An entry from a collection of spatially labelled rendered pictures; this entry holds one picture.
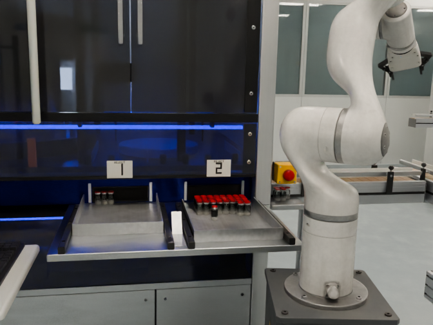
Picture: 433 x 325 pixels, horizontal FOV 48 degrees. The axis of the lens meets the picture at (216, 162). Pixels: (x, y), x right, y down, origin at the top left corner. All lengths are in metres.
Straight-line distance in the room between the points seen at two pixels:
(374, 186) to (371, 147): 1.02
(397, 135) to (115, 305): 5.93
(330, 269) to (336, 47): 0.48
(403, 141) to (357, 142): 6.34
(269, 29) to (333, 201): 0.81
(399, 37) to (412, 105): 5.75
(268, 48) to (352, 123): 0.74
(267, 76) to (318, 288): 0.83
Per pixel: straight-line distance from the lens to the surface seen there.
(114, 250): 1.35
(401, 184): 2.10
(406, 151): 7.41
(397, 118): 7.26
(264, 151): 1.73
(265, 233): 1.42
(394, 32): 1.60
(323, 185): 1.07
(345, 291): 1.15
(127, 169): 1.68
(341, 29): 1.11
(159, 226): 1.46
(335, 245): 1.09
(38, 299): 1.85
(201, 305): 1.87
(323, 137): 1.04
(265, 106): 1.71
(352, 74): 1.07
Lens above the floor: 1.36
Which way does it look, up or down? 11 degrees down
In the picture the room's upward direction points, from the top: 1 degrees clockwise
